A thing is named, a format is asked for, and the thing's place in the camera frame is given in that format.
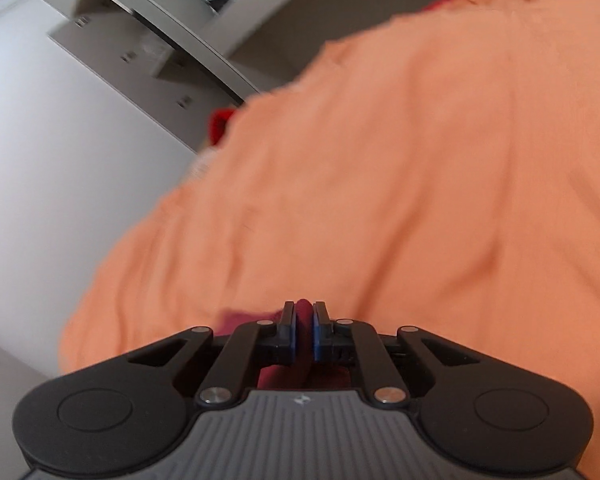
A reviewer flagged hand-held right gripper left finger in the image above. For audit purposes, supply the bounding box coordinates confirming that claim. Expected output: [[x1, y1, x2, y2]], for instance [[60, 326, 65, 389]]
[[128, 301, 309, 406]]

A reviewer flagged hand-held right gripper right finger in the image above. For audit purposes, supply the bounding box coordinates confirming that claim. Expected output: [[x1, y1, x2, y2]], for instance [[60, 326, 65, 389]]
[[312, 301, 482, 407]]

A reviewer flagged dark red garment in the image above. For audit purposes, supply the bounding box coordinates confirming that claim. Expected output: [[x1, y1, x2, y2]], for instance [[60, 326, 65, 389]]
[[219, 298, 353, 392]]

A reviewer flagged grey shelf cabinet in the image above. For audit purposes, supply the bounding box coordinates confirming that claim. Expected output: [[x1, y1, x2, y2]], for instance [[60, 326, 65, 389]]
[[36, 0, 248, 156]]

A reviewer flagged orange bed sheet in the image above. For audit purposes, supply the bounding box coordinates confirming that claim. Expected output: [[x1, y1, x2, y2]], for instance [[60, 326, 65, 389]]
[[57, 0, 600, 480]]

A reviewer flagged red fluffy cloth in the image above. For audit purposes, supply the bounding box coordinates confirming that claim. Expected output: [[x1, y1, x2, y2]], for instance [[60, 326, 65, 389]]
[[209, 107, 237, 145]]

